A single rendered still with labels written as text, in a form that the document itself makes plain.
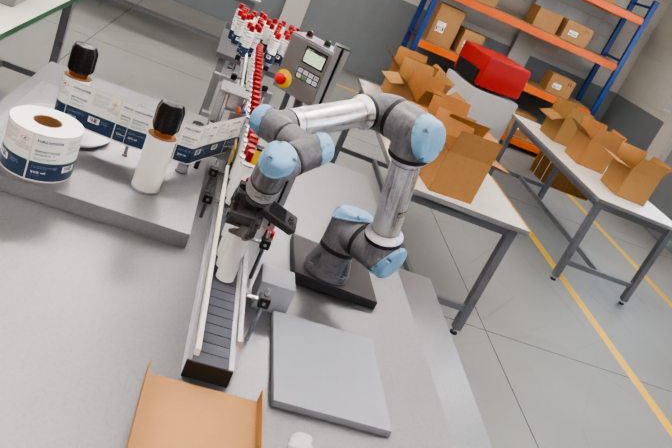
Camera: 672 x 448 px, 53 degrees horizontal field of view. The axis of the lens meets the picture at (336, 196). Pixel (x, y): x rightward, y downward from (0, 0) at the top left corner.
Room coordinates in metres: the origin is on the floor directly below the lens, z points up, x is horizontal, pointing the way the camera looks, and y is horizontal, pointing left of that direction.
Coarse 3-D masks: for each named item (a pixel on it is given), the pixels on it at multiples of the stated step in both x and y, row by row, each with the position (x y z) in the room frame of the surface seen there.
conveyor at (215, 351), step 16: (224, 208) 2.00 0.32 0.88; (224, 224) 1.90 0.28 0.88; (224, 288) 1.56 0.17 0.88; (208, 304) 1.46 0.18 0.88; (224, 304) 1.49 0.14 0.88; (208, 320) 1.40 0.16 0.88; (224, 320) 1.42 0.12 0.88; (208, 336) 1.34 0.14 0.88; (224, 336) 1.36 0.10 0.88; (208, 352) 1.28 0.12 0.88; (224, 352) 1.31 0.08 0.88; (224, 368) 1.25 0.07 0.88
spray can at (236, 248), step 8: (232, 240) 1.58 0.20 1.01; (240, 240) 1.58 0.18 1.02; (232, 248) 1.58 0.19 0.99; (240, 248) 1.58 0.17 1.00; (224, 256) 1.59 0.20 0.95; (232, 256) 1.58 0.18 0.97; (240, 256) 1.59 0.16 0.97; (224, 264) 1.58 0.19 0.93; (232, 264) 1.58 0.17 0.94; (216, 272) 1.60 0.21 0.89; (224, 272) 1.58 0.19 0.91; (232, 272) 1.58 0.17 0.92; (224, 280) 1.58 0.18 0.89; (232, 280) 1.59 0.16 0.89
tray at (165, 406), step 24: (144, 384) 1.11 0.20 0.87; (168, 384) 1.18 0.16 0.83; (192, 384) 1.22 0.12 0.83; (144, 408) 1.09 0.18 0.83; (168, 408) 1.12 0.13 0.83; (192, 408) 1.15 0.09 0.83; (216, 408) 1.18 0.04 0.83; (240, 408) 1.21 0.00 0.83; (144, 432) 1.03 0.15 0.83; (168, 432) 1.06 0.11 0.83; (192, 432) 1.09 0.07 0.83; (216, 432) 1.11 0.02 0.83; (240, 432) 1.14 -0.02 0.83
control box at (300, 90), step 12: (300, 36) 2.15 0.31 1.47; (288, 48) 2.15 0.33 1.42; (300, 48) 2.13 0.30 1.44; (324, 48) 2.11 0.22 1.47; (288, 60) 2.14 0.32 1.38; (300, 60) 2.13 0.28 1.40; (288, 72) 2.14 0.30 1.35; (312, 72) 2.11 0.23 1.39; (324, 72) 2.10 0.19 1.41; (276, 84) 2.15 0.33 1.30; (288, 84) 2.13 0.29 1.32; (300, 84) 2.12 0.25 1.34; (300, 96) 2.11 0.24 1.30; (312, 96) 2.10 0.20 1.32
